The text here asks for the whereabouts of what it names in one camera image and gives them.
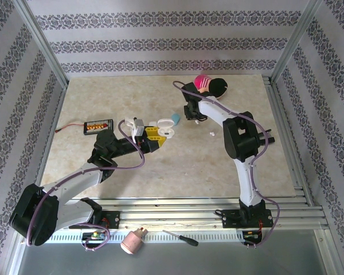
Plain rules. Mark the white earbud charging case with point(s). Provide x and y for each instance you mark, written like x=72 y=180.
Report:
x=164 y=126

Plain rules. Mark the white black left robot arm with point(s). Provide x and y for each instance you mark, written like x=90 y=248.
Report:
x=71 y=180

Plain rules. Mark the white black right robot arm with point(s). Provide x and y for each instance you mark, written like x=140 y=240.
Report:
x=246 y=183

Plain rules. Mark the black charger board orange connectors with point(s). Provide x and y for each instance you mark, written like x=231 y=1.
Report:
x=99 y=126

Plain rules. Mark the doll with pink striped hat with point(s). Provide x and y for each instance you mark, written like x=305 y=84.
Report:
x=216 y=87

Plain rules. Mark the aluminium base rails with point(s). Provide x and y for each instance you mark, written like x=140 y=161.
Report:
x=175 y=212

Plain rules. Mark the small circuit board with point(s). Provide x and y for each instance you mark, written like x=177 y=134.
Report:
x=94 y=235
x=250 y=235

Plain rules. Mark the pink cylindrical plug adapter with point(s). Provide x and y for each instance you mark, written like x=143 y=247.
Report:
x=132 y=242

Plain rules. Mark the aluminium side rails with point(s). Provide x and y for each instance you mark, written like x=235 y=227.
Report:
x=294 y=166

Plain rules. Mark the grey metal tray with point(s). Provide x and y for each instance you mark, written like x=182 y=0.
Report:
x=189 y=260

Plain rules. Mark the aluminium frame post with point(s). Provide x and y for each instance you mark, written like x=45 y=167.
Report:
x=295 y=43
x=43 y=43

